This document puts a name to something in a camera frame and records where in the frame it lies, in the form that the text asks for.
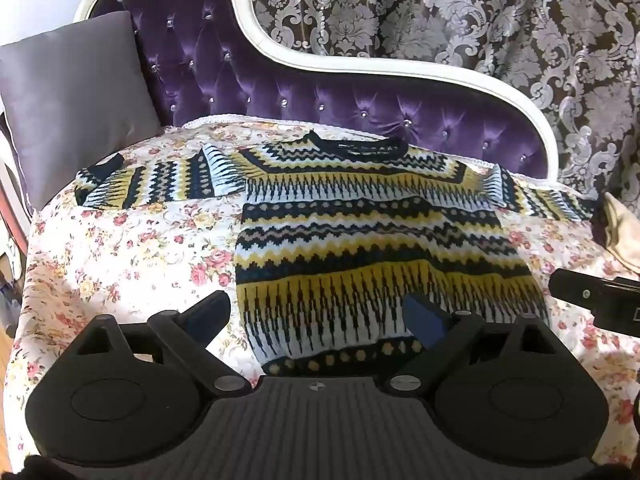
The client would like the floral quilted blanket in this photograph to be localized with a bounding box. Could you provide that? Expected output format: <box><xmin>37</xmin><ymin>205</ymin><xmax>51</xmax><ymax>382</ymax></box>
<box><xmin>0</xmin><ymin>115</ymin><xmax>640</xmax><ymax>467</ymax></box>

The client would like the purple tufted sofa white frame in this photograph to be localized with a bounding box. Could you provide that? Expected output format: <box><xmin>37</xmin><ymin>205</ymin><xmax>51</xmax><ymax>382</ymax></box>
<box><xmin>75</xmin><ymin>0</ymin><xmax>559</xmax><ymax>182</ymax></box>

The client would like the grey satin cushion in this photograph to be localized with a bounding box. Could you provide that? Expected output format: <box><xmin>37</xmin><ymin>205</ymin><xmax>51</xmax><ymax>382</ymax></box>
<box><xmin>0</xmin><ymin>10</ymin><xmax>164</xmax><ymax>209</ymax></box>

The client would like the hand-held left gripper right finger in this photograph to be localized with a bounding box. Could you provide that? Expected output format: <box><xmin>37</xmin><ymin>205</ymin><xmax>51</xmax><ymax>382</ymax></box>
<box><xmin>384</xmin><ymin>292</ymin><xmax>552</xmax><ymax>397</ymax></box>

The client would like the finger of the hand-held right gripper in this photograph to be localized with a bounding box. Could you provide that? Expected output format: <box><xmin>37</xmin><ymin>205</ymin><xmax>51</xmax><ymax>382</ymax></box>
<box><xmin>548</xmin><ymin>268</ymin><xmax>602</xmax><ymax>312</ymax></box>

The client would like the beige cloth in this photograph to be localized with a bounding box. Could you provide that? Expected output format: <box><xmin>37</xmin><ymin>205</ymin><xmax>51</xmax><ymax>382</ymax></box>
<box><xmin>592</xmin><ymin>192</ymin><xmax>640</xmax><ymax>277</ymax></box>

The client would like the yellow navy patterned knit sweater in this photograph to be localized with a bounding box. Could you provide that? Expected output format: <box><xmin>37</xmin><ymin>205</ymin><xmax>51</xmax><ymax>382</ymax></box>
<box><xmin>75</xmin><ymin>130</ymin><xmax>601</xmax><ymax>377</ymax></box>

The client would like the brown silver damask curtain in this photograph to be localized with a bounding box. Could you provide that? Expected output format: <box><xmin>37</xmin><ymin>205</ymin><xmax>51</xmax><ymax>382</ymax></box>
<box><xmin>235</xmin><ymin>0</ymin><xmax>640</xmax><ymax>207</ymax></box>

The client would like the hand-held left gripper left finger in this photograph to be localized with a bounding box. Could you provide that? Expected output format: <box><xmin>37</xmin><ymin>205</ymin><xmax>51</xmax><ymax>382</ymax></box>
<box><xmin>75</xmin><ymin>289</ymin><xmax>252</xmax><ymax>397</ymax></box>

